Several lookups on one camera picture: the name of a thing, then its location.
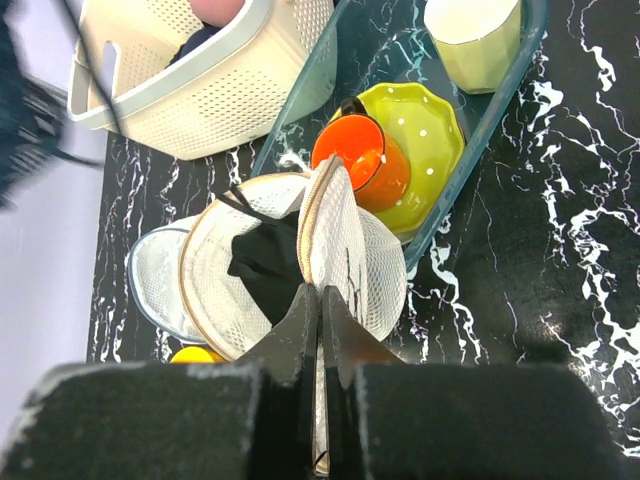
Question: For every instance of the teal transparent tray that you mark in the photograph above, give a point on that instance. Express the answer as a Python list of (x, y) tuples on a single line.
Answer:
[(370, 42)]

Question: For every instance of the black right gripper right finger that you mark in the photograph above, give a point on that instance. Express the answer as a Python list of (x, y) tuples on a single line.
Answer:
[(346, 342)]

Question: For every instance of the black bra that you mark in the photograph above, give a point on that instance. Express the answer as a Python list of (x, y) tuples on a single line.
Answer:
[(265, 258)]

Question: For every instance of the cream perforated laundry basket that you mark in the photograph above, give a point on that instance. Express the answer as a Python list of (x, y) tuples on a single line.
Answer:
[(127, 74)]

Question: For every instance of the orange cup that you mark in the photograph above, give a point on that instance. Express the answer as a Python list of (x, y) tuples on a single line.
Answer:
[(377, 167)]

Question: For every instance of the green dotted bowl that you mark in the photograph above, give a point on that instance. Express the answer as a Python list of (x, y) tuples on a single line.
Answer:
[(425, 127)]

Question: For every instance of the light green mug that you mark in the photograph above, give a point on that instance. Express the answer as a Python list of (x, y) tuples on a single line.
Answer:
[(476, 40)]

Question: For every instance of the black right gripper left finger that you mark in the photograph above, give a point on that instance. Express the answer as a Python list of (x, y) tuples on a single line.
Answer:
[(288, 351)]

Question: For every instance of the navy garment in basket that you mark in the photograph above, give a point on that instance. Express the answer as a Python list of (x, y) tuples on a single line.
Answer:
[(196, 39)]

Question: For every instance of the pink bra in basket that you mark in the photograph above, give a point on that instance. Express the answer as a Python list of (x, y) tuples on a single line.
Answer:
[(217, 13)]

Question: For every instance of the yellow plastic bowl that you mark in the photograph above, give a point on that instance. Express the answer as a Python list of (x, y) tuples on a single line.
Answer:
[(196, 354)]

